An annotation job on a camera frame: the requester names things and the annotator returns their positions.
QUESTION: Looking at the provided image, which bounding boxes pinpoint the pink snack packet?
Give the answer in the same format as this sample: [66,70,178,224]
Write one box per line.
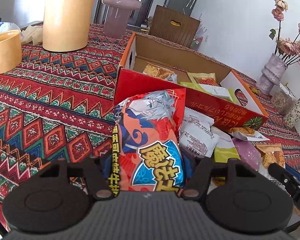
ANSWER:
[232,138,261,171]

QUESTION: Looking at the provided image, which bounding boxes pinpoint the white snack packet front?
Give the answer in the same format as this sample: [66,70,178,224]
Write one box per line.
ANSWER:
[179,122,219,158]

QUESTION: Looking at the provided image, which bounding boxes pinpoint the long yellow spicy strip pack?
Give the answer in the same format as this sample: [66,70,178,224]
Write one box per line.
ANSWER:
[187,72,218,86]

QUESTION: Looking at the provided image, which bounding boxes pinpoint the yellow ceramic mug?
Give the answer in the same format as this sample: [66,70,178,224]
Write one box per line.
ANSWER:
[0,30,22,74]

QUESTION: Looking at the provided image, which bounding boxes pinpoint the large red chip bag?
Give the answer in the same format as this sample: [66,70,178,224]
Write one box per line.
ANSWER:
[108,88,186,195]

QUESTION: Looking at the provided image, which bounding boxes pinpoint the yellow thermos jug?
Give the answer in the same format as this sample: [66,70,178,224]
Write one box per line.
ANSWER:
[43,0,94,52]

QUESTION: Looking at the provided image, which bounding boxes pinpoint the patterned red tablecloth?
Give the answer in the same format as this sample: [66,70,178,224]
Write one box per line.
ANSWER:
[0,26,300,230]

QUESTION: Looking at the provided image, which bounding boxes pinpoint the textured lilac vase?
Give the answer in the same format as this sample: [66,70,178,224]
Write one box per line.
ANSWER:
[256,54,288,95]

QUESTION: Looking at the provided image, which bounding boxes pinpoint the pink mushroom-shaped vase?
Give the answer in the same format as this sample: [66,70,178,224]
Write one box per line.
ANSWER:
[102,0,141,38]

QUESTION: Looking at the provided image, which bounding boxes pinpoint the floral patterned small vase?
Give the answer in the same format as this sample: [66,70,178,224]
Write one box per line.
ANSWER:
[283,98,300,128]

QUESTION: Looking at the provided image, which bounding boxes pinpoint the dried pink roses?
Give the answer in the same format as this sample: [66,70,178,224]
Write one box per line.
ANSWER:
[269,0,300,66]

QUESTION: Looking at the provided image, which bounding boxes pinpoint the white cracker packet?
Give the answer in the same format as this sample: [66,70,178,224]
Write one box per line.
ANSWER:
[142,63,177,83]

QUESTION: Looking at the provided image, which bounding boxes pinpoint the brown wooden chair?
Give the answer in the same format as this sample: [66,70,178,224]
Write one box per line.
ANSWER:
[149,5,200,48]

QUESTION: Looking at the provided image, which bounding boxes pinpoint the red cardboard snack box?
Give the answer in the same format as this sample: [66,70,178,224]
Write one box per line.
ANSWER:
[113,33,269,130]

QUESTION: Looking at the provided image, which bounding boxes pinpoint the dark entrance door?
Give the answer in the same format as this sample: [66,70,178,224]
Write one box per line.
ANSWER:
[128,0,153,27]

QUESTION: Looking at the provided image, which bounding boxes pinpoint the green snack packet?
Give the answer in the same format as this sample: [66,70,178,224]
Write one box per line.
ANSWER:
[211,126,240,163]

